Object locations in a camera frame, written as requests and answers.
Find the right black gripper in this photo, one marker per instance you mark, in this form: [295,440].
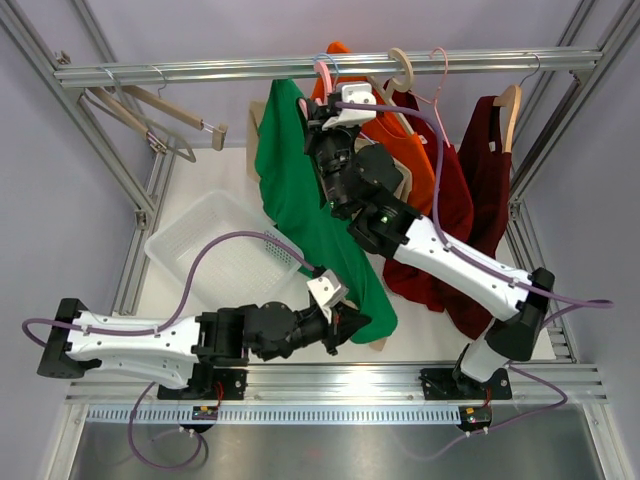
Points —
[316,134]

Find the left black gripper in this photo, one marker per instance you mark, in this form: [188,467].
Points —
[344,322]

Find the green t shirt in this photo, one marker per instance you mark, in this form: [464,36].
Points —
[291,199]

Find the pink plastic hanger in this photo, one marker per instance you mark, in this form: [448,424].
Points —
[324,85]

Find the beige t shirt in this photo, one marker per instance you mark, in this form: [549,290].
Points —
[256,112]

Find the light blue wire hanger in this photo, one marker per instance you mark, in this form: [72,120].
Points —
[328,59]

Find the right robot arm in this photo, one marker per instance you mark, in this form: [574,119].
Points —
[352,185]

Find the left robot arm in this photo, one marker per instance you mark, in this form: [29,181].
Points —
[184,356]

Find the orange t shirt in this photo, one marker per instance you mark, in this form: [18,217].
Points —
[395,133]

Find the red t shirt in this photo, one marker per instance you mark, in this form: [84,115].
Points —
[455,211]

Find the beige round hook hanger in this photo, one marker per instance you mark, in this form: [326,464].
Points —
[397,83]

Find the dark maroon t shirt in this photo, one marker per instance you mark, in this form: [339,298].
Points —
[486,169]

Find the empty wooden hanger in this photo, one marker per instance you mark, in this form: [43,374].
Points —
[156,135]
[218,133]

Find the wooden hanger with metal hook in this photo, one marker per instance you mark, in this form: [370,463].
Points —
[510,102]

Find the white plastic basket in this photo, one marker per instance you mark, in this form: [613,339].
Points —
[233,273]

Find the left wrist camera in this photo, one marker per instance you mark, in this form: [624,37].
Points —
[327,290]

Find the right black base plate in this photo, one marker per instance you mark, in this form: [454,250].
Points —
[439,383]

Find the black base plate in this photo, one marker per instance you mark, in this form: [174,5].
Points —
[227,384]
[439,383]

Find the thin pink wire hanger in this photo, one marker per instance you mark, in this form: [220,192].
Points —
[434,100]

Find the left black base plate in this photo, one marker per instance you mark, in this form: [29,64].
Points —
[227,384]

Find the aluminium hanging rail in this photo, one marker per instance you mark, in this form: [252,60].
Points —
[302,67]

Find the white slotted cable duct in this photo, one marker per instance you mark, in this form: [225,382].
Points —
[278,415]

